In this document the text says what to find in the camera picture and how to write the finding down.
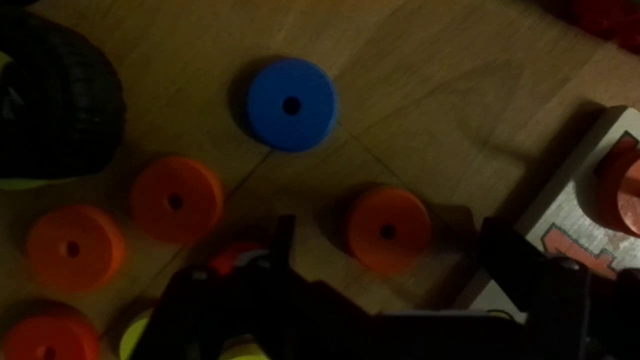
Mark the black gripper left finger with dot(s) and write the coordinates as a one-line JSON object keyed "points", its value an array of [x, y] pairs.
{"points": [[291, 319]]}

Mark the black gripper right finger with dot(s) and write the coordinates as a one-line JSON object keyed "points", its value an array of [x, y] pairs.
{"points": [[573, 312]]}

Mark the yellow round token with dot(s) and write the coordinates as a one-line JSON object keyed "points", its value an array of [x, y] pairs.
{"points": [[132, 333], [242, 349]]}

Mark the orange token back row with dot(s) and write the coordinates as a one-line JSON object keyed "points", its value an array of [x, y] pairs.
{"points": [[234, 254]]}

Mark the wooden peg holder board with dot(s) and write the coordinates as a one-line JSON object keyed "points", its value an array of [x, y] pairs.
{"points": [[562, 220]]}

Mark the orange token on end peg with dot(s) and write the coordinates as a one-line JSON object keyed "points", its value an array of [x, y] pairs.
{"points": [[619, 192]]}

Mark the orange round token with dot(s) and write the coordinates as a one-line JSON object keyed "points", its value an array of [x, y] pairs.
{"points": [[176, 200]]}

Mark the blue round token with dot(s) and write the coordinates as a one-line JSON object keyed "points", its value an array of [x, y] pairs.
{"points": [[291, 105]]}

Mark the red-orange round token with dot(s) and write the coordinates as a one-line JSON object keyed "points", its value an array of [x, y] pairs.
{"points": [[75, 249]]}

